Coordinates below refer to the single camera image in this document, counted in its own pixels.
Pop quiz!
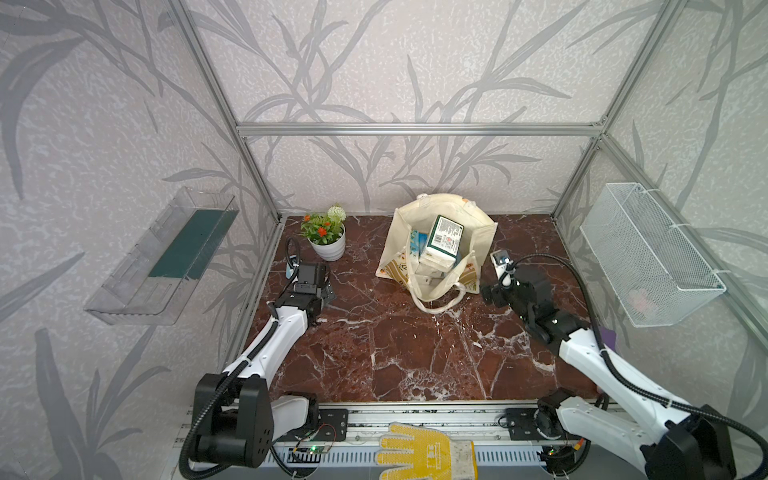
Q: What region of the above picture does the cream floral canvas tote bag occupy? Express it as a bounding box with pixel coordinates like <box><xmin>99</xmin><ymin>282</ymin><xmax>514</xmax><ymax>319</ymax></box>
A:
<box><xmin>376</xmin><ymin>193</ymin><xmax>498</xmax><ymax>315</ymax></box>

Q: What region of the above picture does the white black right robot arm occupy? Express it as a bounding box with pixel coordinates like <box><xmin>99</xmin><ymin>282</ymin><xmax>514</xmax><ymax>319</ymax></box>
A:
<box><xmin>481</xmin><ymin>250</ymin><xmax>767</xmax><ymax>479</ymax></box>

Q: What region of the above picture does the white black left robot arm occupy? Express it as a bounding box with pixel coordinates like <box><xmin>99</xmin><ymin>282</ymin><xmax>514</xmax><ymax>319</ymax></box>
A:
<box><xmin>178</xmin><ymin>238</ymin><xmax>335</xmax><ymax>479</ymax></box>

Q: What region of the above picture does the potted plant white pot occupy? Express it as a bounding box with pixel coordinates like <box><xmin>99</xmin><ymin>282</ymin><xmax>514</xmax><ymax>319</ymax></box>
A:
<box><xmin>300</xmin><ymin>204</ymin><xmax>346</xmax><ymax>262</ymax></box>

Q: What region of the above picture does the small green circuit board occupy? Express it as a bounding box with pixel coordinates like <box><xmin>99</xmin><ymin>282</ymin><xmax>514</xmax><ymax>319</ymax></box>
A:
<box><xmin>289</xmin><ymin>443</ymin><xmax>333</xmax><ymax>464</ymax></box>

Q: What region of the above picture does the yellow knit work glove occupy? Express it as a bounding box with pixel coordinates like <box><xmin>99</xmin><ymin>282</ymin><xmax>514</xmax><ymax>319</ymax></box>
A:
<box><xmin>375</xmin><ymin>423</ymin><xmax>478</xmax><ymax>480</ymax></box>

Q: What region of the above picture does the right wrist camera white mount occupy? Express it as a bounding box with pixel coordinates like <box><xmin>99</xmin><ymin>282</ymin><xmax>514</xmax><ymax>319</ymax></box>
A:
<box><xmin>490</xmin><ymin>250</ymin><xmax>515</xmax><ymax>289</ymax></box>

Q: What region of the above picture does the white wire mesh basket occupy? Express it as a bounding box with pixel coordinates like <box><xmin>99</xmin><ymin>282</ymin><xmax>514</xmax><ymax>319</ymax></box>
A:
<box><xmin>580</xmin><ymin>182</ymin><xmax>727</xmax><ymax>328</ymax></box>

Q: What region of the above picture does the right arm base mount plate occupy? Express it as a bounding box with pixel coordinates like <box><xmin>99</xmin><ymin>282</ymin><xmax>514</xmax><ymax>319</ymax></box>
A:
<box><xmin>497</xmin><ymin>407</ymin><xmax>548</xmax><ymax>441</ymax></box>

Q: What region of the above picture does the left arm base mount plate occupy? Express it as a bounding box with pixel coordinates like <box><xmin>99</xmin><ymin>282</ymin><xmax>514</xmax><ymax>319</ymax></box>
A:
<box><xmin>281</xmin><ymin>408</ymin><xmax>350</xmax><ymax>442</ymax></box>

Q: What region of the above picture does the clear acrylic wall shelf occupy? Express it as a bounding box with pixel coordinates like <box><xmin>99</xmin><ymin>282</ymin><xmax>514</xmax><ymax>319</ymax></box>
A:
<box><xmin>84</xmin><ymin>187</ymin><xmax>239</xmax><ymax>326</ymax></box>

